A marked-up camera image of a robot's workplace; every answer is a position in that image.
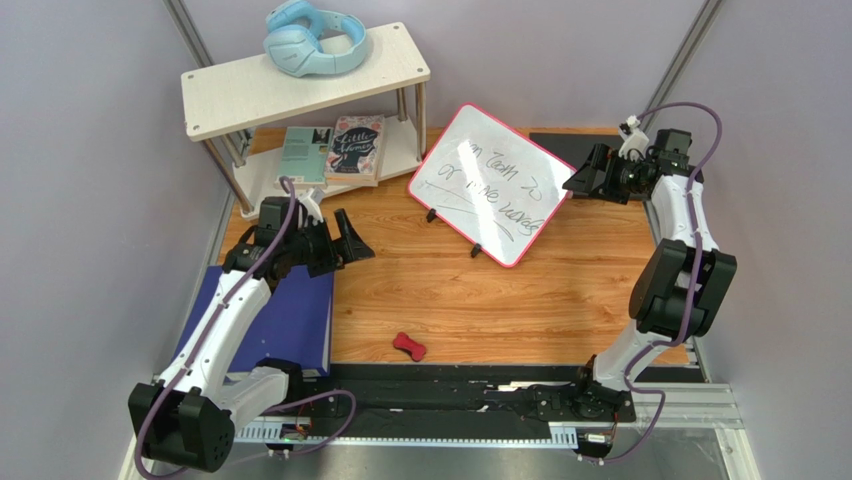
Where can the wire whiteboard stand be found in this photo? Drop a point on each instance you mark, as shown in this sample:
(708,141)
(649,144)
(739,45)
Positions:
(432,216)

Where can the red bone shaped eraser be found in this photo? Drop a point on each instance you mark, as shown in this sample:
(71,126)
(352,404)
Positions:
(414,349)

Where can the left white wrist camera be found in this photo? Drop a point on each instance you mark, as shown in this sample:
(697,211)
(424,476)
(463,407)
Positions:
(310,212)

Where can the teal paperback book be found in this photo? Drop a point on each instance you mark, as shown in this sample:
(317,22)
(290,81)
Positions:
(303,157)

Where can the black flat box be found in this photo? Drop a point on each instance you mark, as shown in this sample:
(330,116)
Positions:
(573,149)

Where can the white two tier shelf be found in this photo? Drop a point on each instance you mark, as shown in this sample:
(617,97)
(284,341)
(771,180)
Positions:
(225,98)

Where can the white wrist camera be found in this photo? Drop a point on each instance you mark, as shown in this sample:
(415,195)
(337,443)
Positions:
(635,141)
(310,212)

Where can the little women book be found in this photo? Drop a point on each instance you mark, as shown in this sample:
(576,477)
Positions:
(356,151)

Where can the pink framed whiteboard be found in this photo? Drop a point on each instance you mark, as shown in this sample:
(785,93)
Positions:
(492,185)

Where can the blue ring binder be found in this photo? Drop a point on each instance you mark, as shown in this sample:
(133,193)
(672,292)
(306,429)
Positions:
(295,325)

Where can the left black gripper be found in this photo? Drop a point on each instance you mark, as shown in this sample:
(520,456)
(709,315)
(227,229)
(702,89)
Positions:
(330,247)

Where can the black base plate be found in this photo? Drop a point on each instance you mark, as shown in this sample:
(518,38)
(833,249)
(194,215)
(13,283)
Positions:
(452,402)

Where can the aluminium rail frame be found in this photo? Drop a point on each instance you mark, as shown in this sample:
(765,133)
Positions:
(692,406)

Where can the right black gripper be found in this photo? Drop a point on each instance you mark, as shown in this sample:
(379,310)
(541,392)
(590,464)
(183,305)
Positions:
(606,178)

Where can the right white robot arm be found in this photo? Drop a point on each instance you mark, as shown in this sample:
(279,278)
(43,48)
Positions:
(680,291)

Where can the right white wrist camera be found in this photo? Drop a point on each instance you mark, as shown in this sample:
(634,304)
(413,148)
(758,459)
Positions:
(635,141)

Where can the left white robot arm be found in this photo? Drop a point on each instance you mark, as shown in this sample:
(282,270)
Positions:
(189,416)

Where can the light blue headphones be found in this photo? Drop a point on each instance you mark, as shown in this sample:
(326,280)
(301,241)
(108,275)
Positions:
(292,44)

